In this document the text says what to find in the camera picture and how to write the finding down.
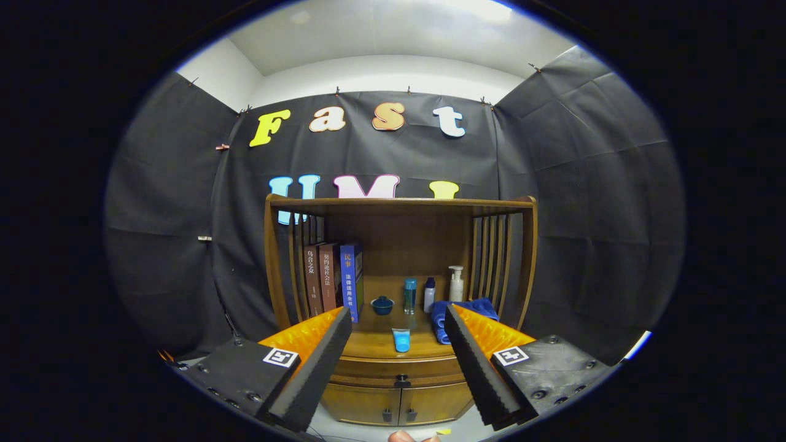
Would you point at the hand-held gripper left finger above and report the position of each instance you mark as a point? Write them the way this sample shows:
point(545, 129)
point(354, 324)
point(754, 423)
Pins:
point(319, 368)

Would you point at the brown book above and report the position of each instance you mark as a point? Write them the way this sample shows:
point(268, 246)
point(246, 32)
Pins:
point(330, 276)
point(313, 279)

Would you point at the white pump bottle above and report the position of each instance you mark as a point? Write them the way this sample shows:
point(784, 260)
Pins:
point(455, 287)

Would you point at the wooden cabinet door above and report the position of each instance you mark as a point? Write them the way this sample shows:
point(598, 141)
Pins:
point(436, 402)
point(359, 404)

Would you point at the blue book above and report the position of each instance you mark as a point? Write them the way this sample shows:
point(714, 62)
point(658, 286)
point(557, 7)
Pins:
point(349, 279)

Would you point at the black backdrop cloth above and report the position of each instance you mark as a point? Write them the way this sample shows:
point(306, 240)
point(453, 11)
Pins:
point(583, 184)

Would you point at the wooden cabinet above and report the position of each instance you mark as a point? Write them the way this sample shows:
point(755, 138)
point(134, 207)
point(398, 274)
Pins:
point(399, 236)

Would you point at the wooden countertop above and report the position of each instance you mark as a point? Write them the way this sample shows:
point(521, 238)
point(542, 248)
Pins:
point(374, 341)

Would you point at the blue cosmetic tube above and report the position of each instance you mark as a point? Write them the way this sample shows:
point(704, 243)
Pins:
point(401, 341)

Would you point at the blue folded towel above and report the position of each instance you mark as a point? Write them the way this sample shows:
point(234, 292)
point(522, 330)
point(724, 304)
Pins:
point(438, 319)

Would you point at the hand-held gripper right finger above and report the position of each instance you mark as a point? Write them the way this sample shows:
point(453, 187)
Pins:
point(476, 368)

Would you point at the small blue lidded bowl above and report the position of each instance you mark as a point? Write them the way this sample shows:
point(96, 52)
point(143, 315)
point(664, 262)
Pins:
point(382, 306)

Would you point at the white bottle with blue cap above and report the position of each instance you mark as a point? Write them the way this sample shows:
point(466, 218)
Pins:
point(429, 298)

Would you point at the teal glass bottle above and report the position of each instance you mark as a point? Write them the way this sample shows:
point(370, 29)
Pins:
point(409, 296)

